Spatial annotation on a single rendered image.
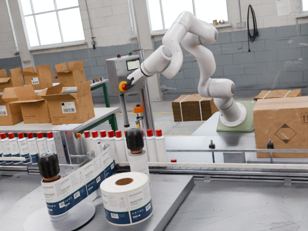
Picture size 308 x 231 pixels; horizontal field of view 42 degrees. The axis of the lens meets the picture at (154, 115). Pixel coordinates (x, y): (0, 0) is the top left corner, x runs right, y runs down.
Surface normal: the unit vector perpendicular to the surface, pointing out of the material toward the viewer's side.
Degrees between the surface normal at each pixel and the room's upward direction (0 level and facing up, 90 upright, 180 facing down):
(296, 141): 90
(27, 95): 75
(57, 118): 89
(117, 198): 90
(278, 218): 0
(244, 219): 0
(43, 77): 89
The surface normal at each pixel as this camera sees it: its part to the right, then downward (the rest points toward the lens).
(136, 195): 0.46, 0.15
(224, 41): -0.43, 0.28
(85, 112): 0.93, -0.06
